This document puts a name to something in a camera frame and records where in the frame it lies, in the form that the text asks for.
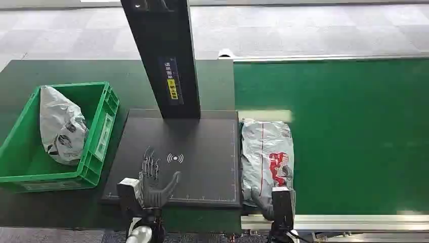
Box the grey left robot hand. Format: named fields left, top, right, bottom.
left=138, top=146, right=182, bottom=209

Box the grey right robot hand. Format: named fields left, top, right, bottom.
left=250, top=187, right=296, bottom=222

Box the grey parcel bag red print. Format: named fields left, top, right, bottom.
left=240, top=118, right=295, bottom=208

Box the white label on crate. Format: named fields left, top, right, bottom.
left=94, top=113, right=115, bottom=162

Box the green plastic crate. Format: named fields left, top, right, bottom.
left=0, top=81, right=120, bottom=193

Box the grey parcel bag black print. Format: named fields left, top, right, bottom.
left=39, top=85, right=89, bottom=167

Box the green conveyor belt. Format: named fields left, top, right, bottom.
left=233, top=58, right=429, bottom=216

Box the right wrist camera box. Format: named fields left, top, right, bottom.
left=271, top=186, right=296, bottom=233

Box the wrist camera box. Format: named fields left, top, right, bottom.
left=271, top=186, right=296, bottom=233
left=116, top=177, right=144, bottom=213

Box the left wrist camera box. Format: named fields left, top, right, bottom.
left=116, top=177, right=144, bottom=213

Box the black scanner base plate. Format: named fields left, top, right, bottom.
left=101, top=108, right=242, bottom=209

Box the aluminium conveyor frame rail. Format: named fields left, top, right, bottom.
left=218, top=48, right=429, bottom=63
left=240, top=214, right=429, bottom=232

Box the yellow black label on post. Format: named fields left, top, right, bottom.
left=166, top=78, right=179, bottom=101

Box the black scanner post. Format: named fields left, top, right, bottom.
left=120, top=0, right=202, bottom=119

